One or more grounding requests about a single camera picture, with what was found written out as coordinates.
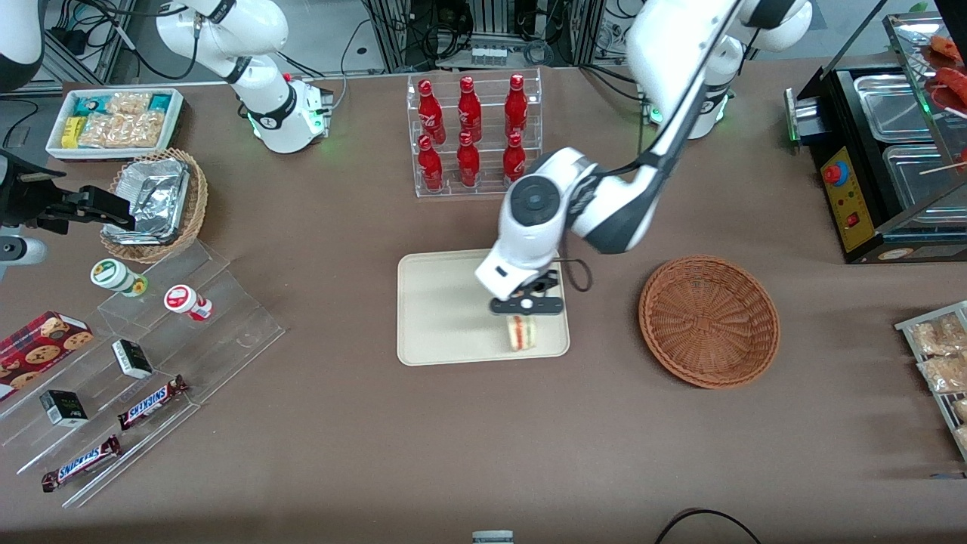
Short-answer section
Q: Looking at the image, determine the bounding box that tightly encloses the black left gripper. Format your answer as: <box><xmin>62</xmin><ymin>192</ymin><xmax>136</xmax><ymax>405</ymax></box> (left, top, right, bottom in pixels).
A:
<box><xmin>490</xmin><ymin>270</ymin><xmax>567</xmax><ymax>316</ymax></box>

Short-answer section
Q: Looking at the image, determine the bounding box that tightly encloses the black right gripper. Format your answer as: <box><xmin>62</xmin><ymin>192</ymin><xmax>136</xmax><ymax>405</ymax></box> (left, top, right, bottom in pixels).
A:
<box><xmin>0</xmin><ymin>150</ymin><xmax>137</xmax><ymax>234</ymax></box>

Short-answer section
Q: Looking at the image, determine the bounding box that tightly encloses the triangular sandwich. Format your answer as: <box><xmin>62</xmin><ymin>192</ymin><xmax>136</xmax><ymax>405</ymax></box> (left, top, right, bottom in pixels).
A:
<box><xmin>505</xmin><ymin>315</ymin><xmax>538</xmax><ymax>353</ymax></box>

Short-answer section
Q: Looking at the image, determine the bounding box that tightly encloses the aluminium foil tray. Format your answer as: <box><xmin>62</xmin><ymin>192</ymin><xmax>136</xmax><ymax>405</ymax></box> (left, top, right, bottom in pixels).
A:
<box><xmin>102</xmin><ymin>157</ymin><xmax>191</xmax><ymax>246</ymax></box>

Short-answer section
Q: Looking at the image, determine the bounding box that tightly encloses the beige plastic serving tray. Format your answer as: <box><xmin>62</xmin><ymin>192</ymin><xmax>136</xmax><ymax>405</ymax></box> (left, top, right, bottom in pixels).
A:
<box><xmin>397</xmin><ymin>245</ymin><xmax>571</xmax><ymax>367</ymax></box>

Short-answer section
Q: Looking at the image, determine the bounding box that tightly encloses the light tan wicker basket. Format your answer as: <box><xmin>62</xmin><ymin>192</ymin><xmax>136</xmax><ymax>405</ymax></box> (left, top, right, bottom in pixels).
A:
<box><xmin>100</xmin><ymin>147</ymin><xmax>209</xmax><ymax>264</ymax></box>

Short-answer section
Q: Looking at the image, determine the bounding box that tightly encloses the dark brown wicker basket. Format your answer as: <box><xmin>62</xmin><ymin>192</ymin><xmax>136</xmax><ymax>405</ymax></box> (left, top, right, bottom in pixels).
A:
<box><xmin>638</xmin><ymin>255</ymin><xmax>781</xmax><ymax>390</ymax></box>

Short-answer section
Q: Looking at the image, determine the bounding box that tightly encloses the green lid white cup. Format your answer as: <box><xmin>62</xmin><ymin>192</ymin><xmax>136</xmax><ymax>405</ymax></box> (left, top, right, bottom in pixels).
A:
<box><xmin>91</xmin><ymin>258</ymin><xmax>148</xmax><ymax>298</ymax></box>

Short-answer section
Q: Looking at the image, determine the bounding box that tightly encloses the white rectangular snack bin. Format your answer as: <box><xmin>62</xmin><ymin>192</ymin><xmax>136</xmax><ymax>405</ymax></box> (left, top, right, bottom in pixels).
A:
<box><xmin>45</xmin><ymin>87</ymin><xmax>186</xmax><ymax>163</ymax></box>

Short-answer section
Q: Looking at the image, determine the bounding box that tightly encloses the large clear cracker packet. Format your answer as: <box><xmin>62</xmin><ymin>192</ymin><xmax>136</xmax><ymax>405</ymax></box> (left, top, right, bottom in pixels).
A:
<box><xmin>78</xmin><ymin>112</ymin><xmax>167</xmax><ymax>149</ymax></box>

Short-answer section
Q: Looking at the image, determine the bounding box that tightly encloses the small clear cracker packet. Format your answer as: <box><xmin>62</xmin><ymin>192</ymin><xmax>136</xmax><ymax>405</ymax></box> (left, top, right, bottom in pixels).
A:
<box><xmin>104</xmin><ymin>91</ymin><xmax>152</xmax><ymax>116</ymax></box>

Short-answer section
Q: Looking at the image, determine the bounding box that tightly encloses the red lid white cup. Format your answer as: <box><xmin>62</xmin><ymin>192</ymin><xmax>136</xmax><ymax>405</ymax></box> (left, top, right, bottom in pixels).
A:
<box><xmin>164</xmin><ymin>284</ymin><xmax>214</xmax><ymax>322</ymax></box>

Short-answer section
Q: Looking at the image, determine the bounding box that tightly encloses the red tartan cookie box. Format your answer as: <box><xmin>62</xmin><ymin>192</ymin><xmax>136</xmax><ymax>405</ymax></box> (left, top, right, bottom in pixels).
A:
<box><xmin>0</xmin><ymin>311</ymin><xmax>95</xmax><ymax>401</ymax></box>

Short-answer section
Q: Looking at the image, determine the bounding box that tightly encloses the red cola bottle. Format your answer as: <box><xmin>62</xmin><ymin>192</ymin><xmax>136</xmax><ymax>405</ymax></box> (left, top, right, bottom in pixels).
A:
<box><xmin>456</xmin><ymin>131</ymin><xmax>480</xmax><ymax>188</ymax></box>
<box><xmin>458</xmin><ymin>76</ymin><xmax>483</xmax><ymax>143</ymax></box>
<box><xmin>418</xmin><ymin>79</ymin><xmax>446</xmax><ymax>144</ymax></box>
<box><xmin>502</xmin><ymin>132</ymin><xmax>527</xmax><ymax>183</ymax></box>
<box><xmin>505</xmin><ymin>73</ymin><xmax>529</xmax><ymax>139</ymax></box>
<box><xmin>417</xmin><ymin>134</ymin><xmax>444</xmax><ymax>192</ymax></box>

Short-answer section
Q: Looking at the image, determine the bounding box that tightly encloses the small black carton box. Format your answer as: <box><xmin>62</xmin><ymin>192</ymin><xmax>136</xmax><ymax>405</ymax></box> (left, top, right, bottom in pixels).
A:
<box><xmin>112</xmin><ymin>339</ymin><xmax>154</xmax><ymax>379</ymax></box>
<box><xmin>39</xmin><ymin>390</ymin><xmax>89</xmax><ymax>428</ymax></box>

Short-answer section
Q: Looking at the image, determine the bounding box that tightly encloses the clear acrylic step stand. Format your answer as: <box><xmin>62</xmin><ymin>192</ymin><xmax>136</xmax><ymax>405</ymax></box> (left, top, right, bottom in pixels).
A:
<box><xmin>0</xmin><ymin>240</ymin><xmax>286</xmax><ymax>508</ymax></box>

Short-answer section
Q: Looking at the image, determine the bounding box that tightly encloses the Snickers chocolate bar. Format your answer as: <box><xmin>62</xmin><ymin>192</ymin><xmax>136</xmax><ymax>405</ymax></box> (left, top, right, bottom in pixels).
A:
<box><xmin>117</xmin><ymin>376</ymin><xmax>190</xmax><ymax>431</ymax></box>
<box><xmin>42</xmin><ymin>435</ymin><xmax>122</xmax><ymax>493</ymax></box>

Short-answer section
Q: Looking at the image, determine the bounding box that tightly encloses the clear acrylic bottle rack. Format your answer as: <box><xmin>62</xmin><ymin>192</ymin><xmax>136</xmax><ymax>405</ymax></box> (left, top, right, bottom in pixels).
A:
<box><xmin>406</xmin><ymin>68</ymin><xmax>543</xmax><ymax>199</ymax></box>

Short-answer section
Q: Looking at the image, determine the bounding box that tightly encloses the black food warmer machine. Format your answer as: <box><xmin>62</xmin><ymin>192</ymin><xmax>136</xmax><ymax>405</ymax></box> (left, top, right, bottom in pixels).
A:
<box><xmin>784</xmin><ymin>11</ymin><xmax>967</xmax><ymax>265</ymax></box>

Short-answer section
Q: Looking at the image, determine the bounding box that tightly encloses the steel warmer pan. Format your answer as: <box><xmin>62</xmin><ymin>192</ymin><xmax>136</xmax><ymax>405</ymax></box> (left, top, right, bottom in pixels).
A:
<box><xmin>852</xmin><ymin>73</ymin><xmax>938</xmax><ymax>144</ymax></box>
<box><xmin>882</xmin><ymin>144</ymin><xmax>967</xmax><ymax>209</ymax></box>

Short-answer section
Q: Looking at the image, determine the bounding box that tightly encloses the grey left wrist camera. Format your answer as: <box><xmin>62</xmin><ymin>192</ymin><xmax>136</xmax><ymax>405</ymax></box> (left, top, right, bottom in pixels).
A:
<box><xmin>474</xmin><ymin>257</ymin><xmax>531</xmax><ymax>303</ymax></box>

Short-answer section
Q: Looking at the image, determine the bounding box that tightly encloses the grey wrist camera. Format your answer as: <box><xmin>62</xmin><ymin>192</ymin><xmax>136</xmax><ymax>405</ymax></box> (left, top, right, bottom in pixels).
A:
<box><xmin>0</xmin><ymin>235</ymin><xmax>48</xmax><ymax>266</ymax></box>
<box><xmin>474</xmin><ymin>257</ymin><xmax>531</xmax><ymax>303</ymax></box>

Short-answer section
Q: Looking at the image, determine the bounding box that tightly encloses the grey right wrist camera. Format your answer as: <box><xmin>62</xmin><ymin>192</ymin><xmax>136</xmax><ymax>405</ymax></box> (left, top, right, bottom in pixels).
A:
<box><xmin>0</xmin><ymin>235</ymin><xmax>48</xmax><ymax>266</ymax></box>

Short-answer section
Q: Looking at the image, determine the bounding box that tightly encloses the aluminium profile post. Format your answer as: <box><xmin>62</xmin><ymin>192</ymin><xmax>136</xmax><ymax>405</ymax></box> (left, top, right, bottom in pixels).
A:
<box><xmin>94</xmin><ymin>0</ymin><xmax>141</xmax><ymax>84</ymax></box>

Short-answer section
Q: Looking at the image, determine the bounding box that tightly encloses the black floor cable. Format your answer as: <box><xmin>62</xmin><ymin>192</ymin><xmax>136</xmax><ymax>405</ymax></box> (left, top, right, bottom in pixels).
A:
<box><xmin>653</xmin><ymin>508</ymin><xmax>764</xmax><ymax>544</ymax></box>

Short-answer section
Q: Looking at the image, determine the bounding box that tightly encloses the aluminium frame rack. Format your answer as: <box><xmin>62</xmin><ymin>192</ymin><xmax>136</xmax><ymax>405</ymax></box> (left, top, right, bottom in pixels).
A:
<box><xmin>361</xmin><ymin>0</ymin><xmax>628</xmax><ymax>73</ymax></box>

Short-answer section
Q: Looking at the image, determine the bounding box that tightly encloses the silver wire rack tray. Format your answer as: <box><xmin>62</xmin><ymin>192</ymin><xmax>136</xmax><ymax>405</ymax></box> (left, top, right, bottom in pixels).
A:
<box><xmin>895</xmin><ymin>301</ymin><xmax>967</xmax><ymax>462</ymax></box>

